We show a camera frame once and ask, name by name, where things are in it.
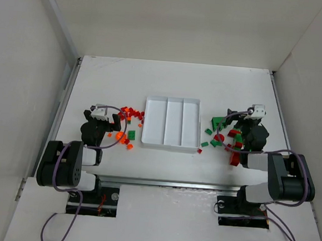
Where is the large green lego assembly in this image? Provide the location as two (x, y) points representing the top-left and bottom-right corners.
(211, 116), (233, 131)

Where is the red green lego tower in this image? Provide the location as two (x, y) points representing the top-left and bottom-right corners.
(225, 129), (244, 166)

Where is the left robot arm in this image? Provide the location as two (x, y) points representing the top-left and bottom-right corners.
(36, 108), (121, 191)

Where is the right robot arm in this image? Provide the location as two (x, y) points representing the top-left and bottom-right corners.
(220, 106), (315, 207)

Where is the red lego pile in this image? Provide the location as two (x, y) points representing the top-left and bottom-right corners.
(121, 106), (145, 124)

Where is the orange dome lego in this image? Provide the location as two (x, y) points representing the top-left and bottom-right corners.
(116, 132), (127, 144)

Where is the red semicircle lego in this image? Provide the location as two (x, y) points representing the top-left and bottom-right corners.
(214, 134), (225, 141)

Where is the green square lego plate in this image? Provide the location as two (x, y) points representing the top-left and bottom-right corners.
(127, 130), (136, 141)

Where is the green sloped lego piece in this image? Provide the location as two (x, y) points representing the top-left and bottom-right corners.
(210, 139), (222, 147)

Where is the white three-compartment tray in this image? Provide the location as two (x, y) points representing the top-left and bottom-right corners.
(141, 96), (201, 153)

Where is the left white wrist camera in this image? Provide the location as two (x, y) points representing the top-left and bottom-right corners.
(90, 104), (108, 121)

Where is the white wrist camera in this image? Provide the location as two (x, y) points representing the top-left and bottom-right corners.
(90, 104), (108, 121)
(247, 104), (266, 119)

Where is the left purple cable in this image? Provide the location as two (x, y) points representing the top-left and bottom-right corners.
(38, 100), (129, 241)

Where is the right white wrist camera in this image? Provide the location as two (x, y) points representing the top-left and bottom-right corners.
(247, 104), (266, 119)

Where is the aluminium rail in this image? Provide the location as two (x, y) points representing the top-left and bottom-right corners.
(97, 175), (240, 192)

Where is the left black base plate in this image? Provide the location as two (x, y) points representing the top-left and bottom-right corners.
(65, 171), (120, 218)

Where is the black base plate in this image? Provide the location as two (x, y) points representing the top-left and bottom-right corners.
(215, 195), (269, 229)
(65, 171), (120, 218)

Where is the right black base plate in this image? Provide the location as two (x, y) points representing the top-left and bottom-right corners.
(215, 195), (269, 229)

